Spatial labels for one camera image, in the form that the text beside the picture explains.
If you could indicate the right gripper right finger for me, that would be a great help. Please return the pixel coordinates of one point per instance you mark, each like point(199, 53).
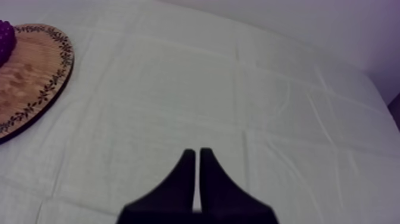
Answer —
point(218, 195)

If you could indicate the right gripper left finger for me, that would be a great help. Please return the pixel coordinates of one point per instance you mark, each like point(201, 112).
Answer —
point(176, 194)

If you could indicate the round wooden board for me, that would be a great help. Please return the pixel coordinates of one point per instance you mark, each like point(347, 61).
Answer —
point(29, 78)

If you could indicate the purple toy grapes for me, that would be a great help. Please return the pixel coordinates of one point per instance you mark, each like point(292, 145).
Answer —
point(5, 40)

